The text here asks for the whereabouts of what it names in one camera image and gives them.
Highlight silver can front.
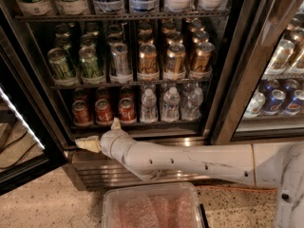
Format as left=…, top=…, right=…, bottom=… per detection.
left=111, top=43, right=131, bottom=76

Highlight water bottle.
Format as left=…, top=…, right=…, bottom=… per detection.
left=161, top=86, right=181, bottom=123
left=181, top=87, right=203, bottom=121
left=140, top=88, right=158, bottom=124

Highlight open fridge glass door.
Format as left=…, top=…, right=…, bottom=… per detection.
left=0, top=11, right=67, bottom=195

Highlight closed fridge right door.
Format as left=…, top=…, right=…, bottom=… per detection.
left=210, top=0, right=304, bottom=144

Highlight green can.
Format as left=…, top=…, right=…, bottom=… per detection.
left=79, top=47, right=104, bottom=79
left=47, top=47, right=76, bottom=80

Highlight blue pepsi can front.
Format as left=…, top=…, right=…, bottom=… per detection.
left=263, top=89, right=286, bottom=115

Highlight gold can front middle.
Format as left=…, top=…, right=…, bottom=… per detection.
left=164, top=43, right=185, bottom=74

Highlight red coke can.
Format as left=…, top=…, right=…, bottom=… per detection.
left=120, top=86, right=135, bottom=100
left=119, top=98, right=136, bottom=124
left=95, top=86, right=109, bottom=100
left=72, top=88, right=89, bottom=102
left=95, top=99, right=114, bottom=125
left=72, top=100, right=92, bottom=126

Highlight water bottle front right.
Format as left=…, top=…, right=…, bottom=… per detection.
left=181, top=87, right=203, bottom=121

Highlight green can front left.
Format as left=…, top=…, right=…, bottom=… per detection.
left=47, top=47, right=76, bottom=80

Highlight steel fridge bottom grille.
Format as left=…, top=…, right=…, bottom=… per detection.
left=72, top=148, right=207, bottom=189

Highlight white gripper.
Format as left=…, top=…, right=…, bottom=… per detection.
left=75, top=118, right=135, bottom=160

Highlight water bottle front left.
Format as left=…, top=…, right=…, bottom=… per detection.
left=140, top=88, right=158, bottom=124

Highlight gold can front left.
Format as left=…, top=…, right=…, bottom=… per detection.
left=139, top=44, right=158, bottom=74

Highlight white can behind glass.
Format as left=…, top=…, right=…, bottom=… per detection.
left=243, top=91, right=265, bottom=118

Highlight gold can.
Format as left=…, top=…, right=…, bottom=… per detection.
left=164, top=43, right=185, bottom=74
left=139, top=44, right=158, bottom=74
left=191, top=42, right=215, bottom=72

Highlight gold can front right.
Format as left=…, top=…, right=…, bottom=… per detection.
left=191, top=42, right=215, bottom=72

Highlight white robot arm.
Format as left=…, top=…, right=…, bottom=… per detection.
left=75, top=120, right=304, bottom=228

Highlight blue pepsi can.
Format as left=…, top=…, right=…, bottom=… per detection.
left=282, top=89, right=304, bottom=115
left=263, top=89, right=286, bottom=115

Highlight clear plastic bin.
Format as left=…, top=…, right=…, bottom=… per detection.
left=102, top=182, right=209, bottom=228

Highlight water bottle front middle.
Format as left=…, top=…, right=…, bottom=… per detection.
left=161, top=86, right=181, bottom=123

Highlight blue pepsi can right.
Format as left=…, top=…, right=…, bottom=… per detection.
left=282, top=89, right=304, bottom=115

